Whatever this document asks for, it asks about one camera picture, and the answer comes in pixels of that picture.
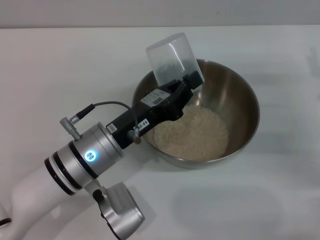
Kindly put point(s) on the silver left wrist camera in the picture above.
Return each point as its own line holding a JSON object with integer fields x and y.
{"x": 122, "y": 207}

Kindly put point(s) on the white rice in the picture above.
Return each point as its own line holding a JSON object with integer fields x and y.
{"x": 192, "y": 135}

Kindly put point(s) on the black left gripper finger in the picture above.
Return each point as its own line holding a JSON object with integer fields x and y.
{"x": 195, "y": 80}
{"x": 173, "y": 83}

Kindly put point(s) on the clear plastic measuring cup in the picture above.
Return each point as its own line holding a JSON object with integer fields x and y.
{"x": 170, "y": 57}

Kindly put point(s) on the stainless steel mixing bowl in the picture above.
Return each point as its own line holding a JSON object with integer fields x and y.
{"x": 225, "y": 100}

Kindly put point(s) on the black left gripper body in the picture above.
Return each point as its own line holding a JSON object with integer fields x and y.
{"x": 150, "y": 112}

